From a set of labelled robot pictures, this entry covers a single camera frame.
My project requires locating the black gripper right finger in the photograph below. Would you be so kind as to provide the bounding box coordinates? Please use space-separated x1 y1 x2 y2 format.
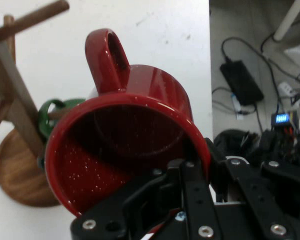
204 137 300 240

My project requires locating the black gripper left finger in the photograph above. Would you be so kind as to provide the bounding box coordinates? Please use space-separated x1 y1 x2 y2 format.
69 159 221 240

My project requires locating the red enamel mug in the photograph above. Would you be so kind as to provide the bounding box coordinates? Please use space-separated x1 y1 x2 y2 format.
44 28 212 217

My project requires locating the black bag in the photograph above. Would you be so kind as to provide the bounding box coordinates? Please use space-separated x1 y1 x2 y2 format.
213 128 261 161

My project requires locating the black device blue display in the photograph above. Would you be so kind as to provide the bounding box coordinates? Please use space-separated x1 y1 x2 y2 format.
270 110 299 131

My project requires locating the white power strip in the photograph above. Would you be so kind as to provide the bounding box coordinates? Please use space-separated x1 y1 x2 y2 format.
276 80 300 99

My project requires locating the black power brick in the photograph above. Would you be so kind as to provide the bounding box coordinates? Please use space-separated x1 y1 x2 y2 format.
219 59 265 107

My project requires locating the green enamel mug white print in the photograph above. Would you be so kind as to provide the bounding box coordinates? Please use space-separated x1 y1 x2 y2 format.
36 97 87 171

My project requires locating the dark wooden mug tree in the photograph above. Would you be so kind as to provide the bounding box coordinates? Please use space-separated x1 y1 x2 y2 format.
0 0 71 208

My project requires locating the white slanted furniture leg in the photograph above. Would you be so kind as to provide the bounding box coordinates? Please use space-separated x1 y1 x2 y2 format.
273 0 300 42

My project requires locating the black power brick cable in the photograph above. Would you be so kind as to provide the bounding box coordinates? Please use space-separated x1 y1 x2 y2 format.
220 36 284 114

